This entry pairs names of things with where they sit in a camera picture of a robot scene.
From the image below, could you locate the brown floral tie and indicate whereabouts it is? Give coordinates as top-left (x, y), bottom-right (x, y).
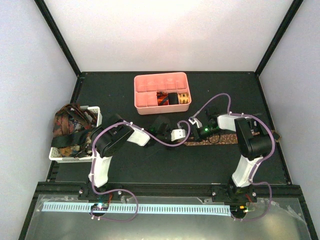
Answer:
top-left (183, 129), bottom-right (282, 147)

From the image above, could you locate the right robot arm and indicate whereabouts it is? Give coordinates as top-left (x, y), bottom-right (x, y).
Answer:
top-left (189, 112), bottom-right (275, 202)

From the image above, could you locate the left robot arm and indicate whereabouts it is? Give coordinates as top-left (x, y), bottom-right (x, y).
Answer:
top-left (88, 116), bottom-right (186, 200)

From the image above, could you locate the pile of dark ties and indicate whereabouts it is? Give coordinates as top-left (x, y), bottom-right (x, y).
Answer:
top-left (51, 102), bottom-right (98, 160)

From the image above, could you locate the orange black rolled tie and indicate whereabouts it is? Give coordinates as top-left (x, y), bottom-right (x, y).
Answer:
top-left (156, 91), bottom-right (169, 106)

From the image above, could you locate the yellow black rolled tie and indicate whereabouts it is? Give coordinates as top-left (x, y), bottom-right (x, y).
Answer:
top-left (177, 92), bottom-right (189, 104)

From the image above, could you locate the pink divided organizer box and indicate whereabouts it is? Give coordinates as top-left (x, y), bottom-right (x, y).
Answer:
top-left (134, 72), bottom-right (192, 115)

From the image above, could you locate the white basket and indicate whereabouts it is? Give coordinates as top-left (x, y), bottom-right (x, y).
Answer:
top-left (48, 106), bottom-right (103, 164)

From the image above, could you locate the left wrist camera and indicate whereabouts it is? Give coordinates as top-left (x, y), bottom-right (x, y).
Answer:
top-left (170, 128), bottom-right (187, 142)

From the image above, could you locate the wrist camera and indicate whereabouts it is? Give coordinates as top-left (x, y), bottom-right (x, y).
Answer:
top-left (188, 117), bottom-right (203, 129)
top-left (170, 128), bottom-right (187, 142)

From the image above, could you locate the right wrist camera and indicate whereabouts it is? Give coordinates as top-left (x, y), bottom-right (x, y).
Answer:
top-left (188, 117), bottom-right (203, 129)

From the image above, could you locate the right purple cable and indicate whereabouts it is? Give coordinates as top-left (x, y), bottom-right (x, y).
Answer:
top-left (191, 93), bottom-right (277, 223)

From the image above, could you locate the purple cable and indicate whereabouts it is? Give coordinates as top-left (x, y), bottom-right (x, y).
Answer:
top-left (191, 93), bottom-right (277, 223)
top-left (89, 120), bottom-right (192, 222)

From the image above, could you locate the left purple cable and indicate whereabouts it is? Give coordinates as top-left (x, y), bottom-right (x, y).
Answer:
top-left (89, 120), bottom-right (192, 222)

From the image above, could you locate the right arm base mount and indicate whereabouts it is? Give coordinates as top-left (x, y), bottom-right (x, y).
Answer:
top-left (211, 182), bottom-right (257, 220)

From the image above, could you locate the right black frame post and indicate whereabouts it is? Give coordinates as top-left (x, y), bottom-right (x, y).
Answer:
top-left (255, 0), bottom-right (304, 77)

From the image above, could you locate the black frame post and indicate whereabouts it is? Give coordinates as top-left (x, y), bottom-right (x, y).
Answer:
top-left (255, 0), bottom-right (304, 77)
top-left (34, 0), bottom-right (82, 77)

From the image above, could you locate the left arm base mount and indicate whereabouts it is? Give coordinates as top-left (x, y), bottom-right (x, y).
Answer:
top-left (77, 182), bottom-right (123, 217)

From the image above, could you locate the light blue slotted cable duct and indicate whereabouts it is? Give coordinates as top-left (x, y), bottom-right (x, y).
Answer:
top-left (41, 202), bottom-right (231, 217)

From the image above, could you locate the left black frame post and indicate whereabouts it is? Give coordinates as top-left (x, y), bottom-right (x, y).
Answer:
top-left (34, 0), bottom-right (82, 77)

